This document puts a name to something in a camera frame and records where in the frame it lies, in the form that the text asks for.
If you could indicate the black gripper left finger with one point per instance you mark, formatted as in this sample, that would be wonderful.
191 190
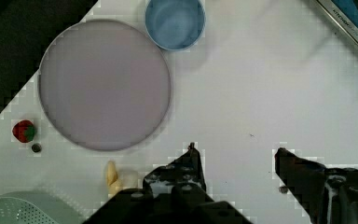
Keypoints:
187 169

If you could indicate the yellow banana bunch toy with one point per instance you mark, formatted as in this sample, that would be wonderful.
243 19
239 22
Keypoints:
117 181

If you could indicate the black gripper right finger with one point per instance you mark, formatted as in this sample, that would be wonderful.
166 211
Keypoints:
328 195

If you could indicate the red strawberry toy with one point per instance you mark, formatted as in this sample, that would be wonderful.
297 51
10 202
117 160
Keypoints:
24 131

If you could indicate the green perforated colander basket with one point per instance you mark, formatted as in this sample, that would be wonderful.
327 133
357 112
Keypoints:
36 207

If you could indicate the large lilac round plate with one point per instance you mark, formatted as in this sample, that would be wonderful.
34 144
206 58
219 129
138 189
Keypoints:
104 85

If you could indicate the blue bowl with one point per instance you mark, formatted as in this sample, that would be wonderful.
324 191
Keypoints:
175 24

